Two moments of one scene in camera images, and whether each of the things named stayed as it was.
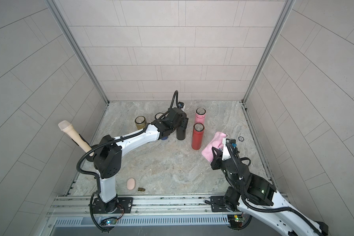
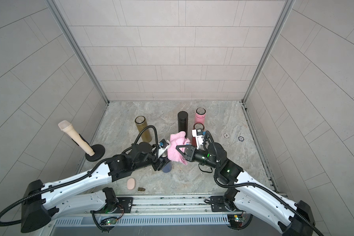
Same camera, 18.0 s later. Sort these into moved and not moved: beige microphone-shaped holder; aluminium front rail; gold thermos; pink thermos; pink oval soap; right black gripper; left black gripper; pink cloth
Moved: pink cloth; left black gripper; right black gripper
Not moved: pink oval soap; gold thermos; pink thermos; aluminium front rail; beige microphone-shaped holder
